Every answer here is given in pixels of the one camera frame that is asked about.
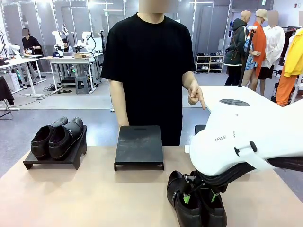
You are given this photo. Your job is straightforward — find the wooden shoe rack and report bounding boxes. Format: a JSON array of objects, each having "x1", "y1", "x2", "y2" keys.
[{"x1": 195, "y1": 54, "x2": 225, "y2": 74}]

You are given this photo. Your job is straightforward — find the black tripod pole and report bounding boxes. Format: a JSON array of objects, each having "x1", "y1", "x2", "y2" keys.
[{"x1": 237, "y1": 26, "x2": 258, "y2": 87}]

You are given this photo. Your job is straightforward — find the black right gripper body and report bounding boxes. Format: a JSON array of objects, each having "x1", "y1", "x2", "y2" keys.
[{"x1": 190, "y1": 169, "x2": 228, "y2": 194}]

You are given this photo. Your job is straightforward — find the black leather dress shoe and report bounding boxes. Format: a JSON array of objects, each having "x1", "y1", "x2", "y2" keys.
[
  {"x1": 48, "y1": 116, "x2": 84, "y2": 160},
  {"x1": 30, "y1": 116, "x2": 69, "y2": 161}
]

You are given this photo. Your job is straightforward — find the person in black t-shirt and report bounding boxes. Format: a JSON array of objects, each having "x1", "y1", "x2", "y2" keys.
[{"x1": 100, "y1": 0, "x2": 197, "y2": 146}]

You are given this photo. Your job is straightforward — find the black garment on chair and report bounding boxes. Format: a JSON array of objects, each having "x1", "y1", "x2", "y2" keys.
[{"x1": 0, "y1": 75, "x2": 15, "y2": 106}]

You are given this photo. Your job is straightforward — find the yellow hoodie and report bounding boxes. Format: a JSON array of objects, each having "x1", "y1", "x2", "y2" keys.
[{"x1": 283, "y1": 28, "x2": 303, "y2": 78}]

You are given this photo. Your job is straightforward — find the dark grey shoe stand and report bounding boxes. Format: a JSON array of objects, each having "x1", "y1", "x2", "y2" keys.
[
  {"x1": 23, "y1": 124, "x2": 88, "y2": 171},
  {"x1": 114, "y1": 125, "x2": 165, "y2": 171},
  {"x1": 194, "y1": 124, "x2": 207, "y2": 137}
]

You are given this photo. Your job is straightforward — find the person's right forearm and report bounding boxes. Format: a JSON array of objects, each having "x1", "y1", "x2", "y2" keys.
[{"x1": 109, "y1": 79, "x2": 130, "y2": 127}]

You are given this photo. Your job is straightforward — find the mannequin in orange top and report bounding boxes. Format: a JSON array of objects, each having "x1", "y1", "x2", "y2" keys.
[{"x1": 241, "y1": 9, "x2": 268, "y2": 96}]

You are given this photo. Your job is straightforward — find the orange trousers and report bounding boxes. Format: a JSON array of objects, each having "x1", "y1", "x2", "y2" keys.
[{"x1": 275, "y1": 75, "x2": 298, "y2": 106}]

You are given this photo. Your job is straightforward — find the person's left hand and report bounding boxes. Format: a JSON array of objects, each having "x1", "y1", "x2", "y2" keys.
[{"x1": 187, "y1": 79, "x2": 207, "y2": 111}]

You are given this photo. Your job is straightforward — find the black perforated buckle dress shoe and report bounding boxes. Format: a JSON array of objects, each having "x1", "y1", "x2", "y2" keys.
[
  {"x1": 166, "y1": 170, "x2": 203, "y2": 227},
  {"x1": 200, "y1": 188, "x2": 228, "y2": 227}
]

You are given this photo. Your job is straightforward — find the cardboard box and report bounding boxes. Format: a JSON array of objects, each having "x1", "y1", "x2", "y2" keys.
[{"x1": 73, "y1": 52, "x2": 93, "y2": 60}]

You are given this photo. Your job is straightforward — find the seated person in black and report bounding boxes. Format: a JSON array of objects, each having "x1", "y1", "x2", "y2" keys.
[{"x1": 21, "y1": 27, "x2": 43, "y2": 55}]

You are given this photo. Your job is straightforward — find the seated person with dark hair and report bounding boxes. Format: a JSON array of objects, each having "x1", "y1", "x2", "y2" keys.
[{"x1": 62, "y1": 38, "x2": 73, "y2": 53}]

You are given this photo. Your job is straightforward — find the mannequin in dark jacket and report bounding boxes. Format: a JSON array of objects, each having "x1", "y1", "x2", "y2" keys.
[{"x1": 223, "y1": 10, "x2": 252, "y2": 86}]

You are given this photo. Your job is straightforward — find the grey step stool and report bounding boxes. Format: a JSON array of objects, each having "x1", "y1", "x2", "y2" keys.
[{"x1": 75, "y1": 76, "x2": 91, "y2": 95}]

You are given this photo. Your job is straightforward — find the person in white shirt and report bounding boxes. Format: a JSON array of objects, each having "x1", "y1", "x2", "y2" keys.
[{"x1": 257, "y1": 10, "x2": 286, "y2": 80}]

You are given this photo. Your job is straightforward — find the person's left forearm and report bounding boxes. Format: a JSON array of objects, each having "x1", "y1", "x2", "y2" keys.
[{"x1": 181, "y1": 70, "x2": 198, "y2": 91}]

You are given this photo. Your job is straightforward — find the white lab desk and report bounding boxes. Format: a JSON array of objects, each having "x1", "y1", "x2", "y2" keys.
[
  {"x1": 39, "y1": 55, "x2": 103, "y2": 93},
  {"x1": 0, "y1": 53, "x2": 47, "y2": 96}
]

